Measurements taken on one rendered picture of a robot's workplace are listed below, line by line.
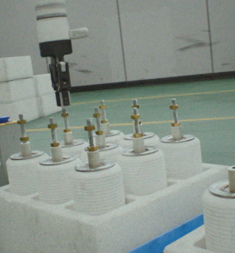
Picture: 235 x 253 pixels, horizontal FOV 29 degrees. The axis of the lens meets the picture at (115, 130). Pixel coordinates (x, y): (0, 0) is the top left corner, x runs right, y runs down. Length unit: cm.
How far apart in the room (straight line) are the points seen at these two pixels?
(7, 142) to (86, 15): 544
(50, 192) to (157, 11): 539
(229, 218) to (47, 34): 62
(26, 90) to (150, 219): 309
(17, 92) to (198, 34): 303
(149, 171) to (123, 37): 549
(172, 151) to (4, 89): 282
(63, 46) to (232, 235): 61
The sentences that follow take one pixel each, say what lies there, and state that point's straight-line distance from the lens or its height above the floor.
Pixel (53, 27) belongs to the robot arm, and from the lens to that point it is 103.
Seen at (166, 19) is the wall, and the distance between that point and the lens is 614.
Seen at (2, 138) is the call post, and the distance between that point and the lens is 114.
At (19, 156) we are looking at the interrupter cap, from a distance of 103.
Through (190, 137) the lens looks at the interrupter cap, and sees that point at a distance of 99.
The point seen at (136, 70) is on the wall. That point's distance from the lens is 627.
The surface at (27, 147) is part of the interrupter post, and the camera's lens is 101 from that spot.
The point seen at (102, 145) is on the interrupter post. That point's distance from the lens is 98.
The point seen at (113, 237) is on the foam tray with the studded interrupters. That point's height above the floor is 15.
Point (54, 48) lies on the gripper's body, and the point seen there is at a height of 48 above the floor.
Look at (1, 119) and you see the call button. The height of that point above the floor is 32.
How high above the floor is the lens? 44
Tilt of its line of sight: 9 degrees down
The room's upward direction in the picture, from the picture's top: 7 degrees counter-clockwise
